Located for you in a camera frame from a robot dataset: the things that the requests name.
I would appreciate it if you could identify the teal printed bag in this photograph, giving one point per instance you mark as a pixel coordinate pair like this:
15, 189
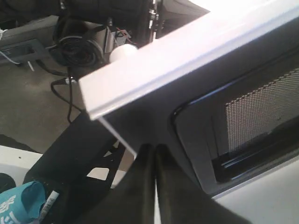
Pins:
26, 204

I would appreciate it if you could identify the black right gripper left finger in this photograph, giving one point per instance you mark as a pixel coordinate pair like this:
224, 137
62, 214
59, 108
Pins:
132, 201

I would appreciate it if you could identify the grey floor power strip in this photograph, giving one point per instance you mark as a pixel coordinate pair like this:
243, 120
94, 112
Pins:
22, 52

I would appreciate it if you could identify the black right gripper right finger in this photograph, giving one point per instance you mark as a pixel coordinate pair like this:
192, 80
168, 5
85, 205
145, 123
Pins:
181, 201

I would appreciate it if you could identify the black metal stand frame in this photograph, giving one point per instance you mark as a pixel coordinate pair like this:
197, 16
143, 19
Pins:
80, 165

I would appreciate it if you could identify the white microwave door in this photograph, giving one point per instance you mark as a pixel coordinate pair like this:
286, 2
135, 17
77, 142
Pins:
222, 93

